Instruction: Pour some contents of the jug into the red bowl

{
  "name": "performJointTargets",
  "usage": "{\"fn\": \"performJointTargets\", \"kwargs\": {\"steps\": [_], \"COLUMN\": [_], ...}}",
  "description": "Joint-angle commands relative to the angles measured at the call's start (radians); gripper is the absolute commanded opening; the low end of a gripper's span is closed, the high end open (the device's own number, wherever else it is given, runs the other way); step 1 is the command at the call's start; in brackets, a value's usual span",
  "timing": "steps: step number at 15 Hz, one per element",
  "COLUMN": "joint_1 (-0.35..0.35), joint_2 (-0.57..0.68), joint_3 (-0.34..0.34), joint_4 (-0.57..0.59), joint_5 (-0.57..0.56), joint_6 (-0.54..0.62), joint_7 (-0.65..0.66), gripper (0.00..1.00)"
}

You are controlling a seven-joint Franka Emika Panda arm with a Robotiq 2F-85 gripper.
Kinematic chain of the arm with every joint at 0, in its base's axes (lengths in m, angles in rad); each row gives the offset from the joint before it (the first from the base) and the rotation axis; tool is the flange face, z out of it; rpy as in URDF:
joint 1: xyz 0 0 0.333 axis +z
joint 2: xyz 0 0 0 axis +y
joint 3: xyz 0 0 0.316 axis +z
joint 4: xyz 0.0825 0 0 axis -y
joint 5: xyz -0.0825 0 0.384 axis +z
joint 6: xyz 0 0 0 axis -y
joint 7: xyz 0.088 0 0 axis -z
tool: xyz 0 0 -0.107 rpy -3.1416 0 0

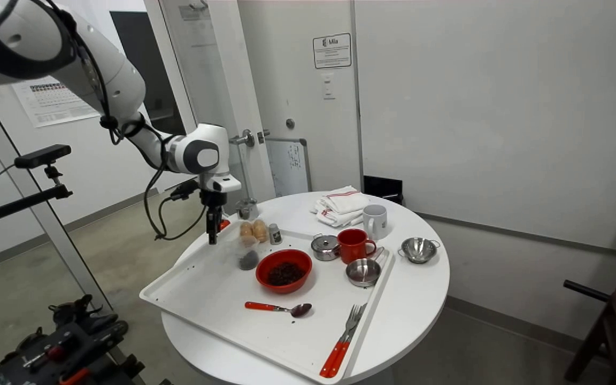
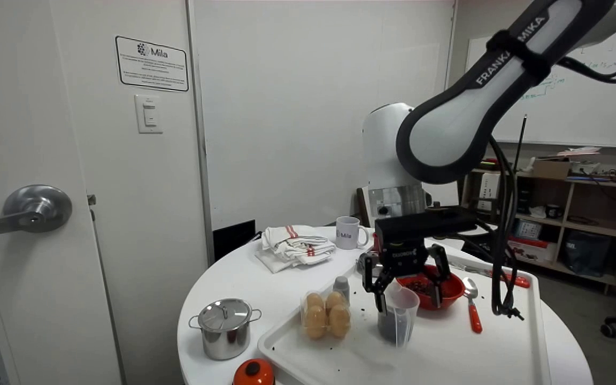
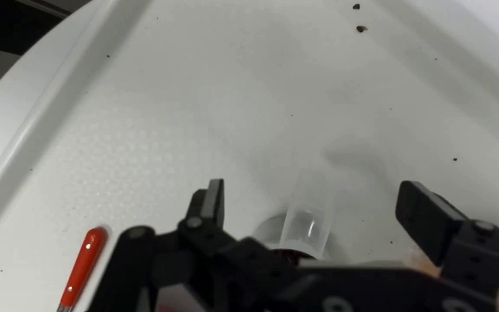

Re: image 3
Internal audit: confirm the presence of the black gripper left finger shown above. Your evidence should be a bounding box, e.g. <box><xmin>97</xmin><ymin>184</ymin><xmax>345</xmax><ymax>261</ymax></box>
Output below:
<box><xmin>185</xmin><ymin>179</ymin><xmax>225</xmax><ymax>236</ymax></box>

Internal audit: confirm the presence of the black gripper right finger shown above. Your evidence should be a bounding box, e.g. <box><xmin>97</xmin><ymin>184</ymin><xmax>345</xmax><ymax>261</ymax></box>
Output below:
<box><xmin>395</xmin><ymin>181</ymin><xmax>499</xmax><ymax>266</ymax></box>

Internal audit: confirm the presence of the clear plastic measuring jug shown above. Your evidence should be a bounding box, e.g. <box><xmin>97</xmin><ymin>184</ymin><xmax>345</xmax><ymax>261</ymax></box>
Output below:
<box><xmin>251</xmin><ymin>169</ymin><xmax>336</xmax><ymax>264</ymax></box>

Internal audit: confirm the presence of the white plastic tray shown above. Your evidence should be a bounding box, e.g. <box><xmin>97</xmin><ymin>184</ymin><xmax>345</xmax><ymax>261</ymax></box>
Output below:
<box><xmin>0</xmin><ymin>0</ymin><xmax>499</xmax><ymax>312</ymax></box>

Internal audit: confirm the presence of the red handled metal spoon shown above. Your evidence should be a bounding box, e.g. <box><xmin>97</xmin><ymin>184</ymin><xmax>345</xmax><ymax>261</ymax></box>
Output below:
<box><xmin>55</xmin><ymin>228</ymin><xmax>107</xmax><ymax>312</ymax></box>

